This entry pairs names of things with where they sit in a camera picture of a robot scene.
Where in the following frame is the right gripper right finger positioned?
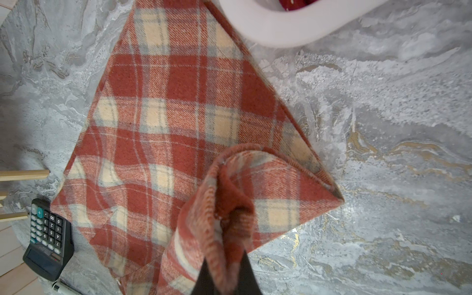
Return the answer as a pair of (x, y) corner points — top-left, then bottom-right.
(236, 252), (262, 295)

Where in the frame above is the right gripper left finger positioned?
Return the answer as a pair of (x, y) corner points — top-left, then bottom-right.
(191, 259), (214, 295)

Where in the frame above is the red plaid skirt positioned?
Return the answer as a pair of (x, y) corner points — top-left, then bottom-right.
(52, 1), (344, 295)

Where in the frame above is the black calculator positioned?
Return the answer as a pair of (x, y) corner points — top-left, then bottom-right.
(23, 199), (74, 281)

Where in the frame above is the white plastic basket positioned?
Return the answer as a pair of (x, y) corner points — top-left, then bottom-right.
(220, 0), (385, 49)

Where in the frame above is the red dotted rolled skirt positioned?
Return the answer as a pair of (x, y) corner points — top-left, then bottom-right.
(279, 0), (317, 11)

